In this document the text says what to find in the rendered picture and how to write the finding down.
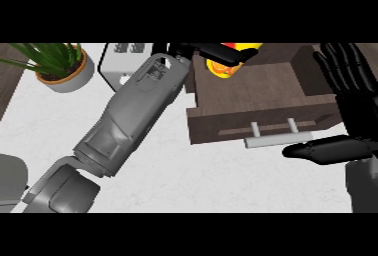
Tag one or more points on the white boxy appliance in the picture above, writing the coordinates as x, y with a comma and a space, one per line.
114, 68

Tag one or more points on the brown wooden drawer front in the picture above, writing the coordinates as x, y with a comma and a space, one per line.
211, 125

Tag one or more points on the brown wooden cabinet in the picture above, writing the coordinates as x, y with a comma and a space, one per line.
303, 75

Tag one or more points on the yellow cup with orange print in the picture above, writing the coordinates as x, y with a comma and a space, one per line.
223, 69

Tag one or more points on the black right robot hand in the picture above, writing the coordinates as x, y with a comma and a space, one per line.
359, 100

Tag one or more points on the green plant in grey pot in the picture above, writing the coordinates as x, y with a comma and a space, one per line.
68, 75

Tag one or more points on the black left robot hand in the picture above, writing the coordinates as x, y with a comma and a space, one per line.
216, 50

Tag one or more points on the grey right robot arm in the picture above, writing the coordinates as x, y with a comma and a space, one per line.
363, 190

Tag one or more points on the grey rounded robot shell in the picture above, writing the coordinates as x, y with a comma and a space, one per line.
10, 183

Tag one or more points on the brown wooden drawer box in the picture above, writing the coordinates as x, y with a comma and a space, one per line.
255, 86

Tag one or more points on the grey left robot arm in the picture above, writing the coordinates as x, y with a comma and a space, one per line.
128, 113

